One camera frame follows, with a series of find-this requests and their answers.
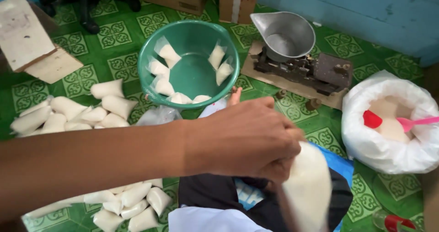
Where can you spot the person's left hand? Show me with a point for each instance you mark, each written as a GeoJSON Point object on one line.
{"type": "Point", "coordinates": [240, 139]}

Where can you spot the person's left fingers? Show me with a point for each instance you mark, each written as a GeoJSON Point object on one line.
{"type": "Point", "coordinates": [288, 139]}

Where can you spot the white powder bag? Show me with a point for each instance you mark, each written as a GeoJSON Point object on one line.
{"type": "Point", "coordinates": [308, 191]}

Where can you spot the small brass weight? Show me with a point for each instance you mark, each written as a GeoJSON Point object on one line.
{"type": "Point", "coordinates": [281, 94]}

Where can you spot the blue plastic sheet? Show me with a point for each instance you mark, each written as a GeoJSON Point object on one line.
{"type": "Point", "coordinates": [338, 163]}

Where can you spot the person's foot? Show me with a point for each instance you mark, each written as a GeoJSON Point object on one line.
{"type": "Point", "coordinates": [235, 96]}

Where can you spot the flat cardboard sheet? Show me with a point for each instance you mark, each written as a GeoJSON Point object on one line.
{"type": "Point", "coordinates": [260, 76]}

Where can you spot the dark iron balance scale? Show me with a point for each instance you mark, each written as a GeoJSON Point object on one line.
{"type": "Point", "coordinates": [308, 72]}

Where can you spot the large white powder sack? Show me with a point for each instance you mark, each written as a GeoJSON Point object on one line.
{"type": "Point", "coordinates": [370, 146]}

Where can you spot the red plastic scoop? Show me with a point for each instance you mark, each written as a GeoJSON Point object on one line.
{"type": "Point", "coordinates": [372, 119]}

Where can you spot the tiny brass weight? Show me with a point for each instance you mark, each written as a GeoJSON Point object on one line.
{"type": "Point", "coordinates": [339, 67]}

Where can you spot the person's black shorts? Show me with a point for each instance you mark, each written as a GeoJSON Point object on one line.
{"type": "Point", "coordinates": [212, 191]}

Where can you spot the metal scale scoop pan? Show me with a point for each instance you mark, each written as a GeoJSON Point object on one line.
{"type": "Point", "coordinates": [291, 33]}

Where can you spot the person's white shirt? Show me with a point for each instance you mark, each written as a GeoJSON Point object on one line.
{"type": "Point", "coordinates": [212, 220]}

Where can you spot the green plastic basin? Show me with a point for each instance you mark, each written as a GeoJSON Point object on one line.
{"type": "Point", "coordinates": [192, 74]}

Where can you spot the pink plastic spoon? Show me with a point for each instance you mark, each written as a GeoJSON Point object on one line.
{"type": "Point", "coordinates": [408, 123]}

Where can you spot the bundle of empty clear bags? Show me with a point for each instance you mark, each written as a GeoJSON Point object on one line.
{"type": "Point", "coordinates": [157, 116]}

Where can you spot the clear bottle with red label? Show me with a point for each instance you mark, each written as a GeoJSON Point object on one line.
{"type": "Point", "coordinates": [394, 221]}

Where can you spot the group of filled powder packets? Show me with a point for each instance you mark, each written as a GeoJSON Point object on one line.
{"type": "Point", "coordinates": [166, 53]}

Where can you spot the cardboard box with white tape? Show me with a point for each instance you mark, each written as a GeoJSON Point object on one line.
{"type": "Point", "coordinates": [228, 2]}

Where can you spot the heap of filled powder packets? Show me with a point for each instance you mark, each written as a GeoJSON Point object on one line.
{"type": "Point", "coordinates": [65, 107]}
{"type": "Point", "coordinates": [137, 194]}

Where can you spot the black office chair base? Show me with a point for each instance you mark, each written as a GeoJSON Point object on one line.
{"type": "Point", "coordinates": [85, 2]}

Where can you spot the white wooden stool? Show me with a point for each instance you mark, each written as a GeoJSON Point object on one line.
{"type": "Point", "coordinates": [24, 33]}

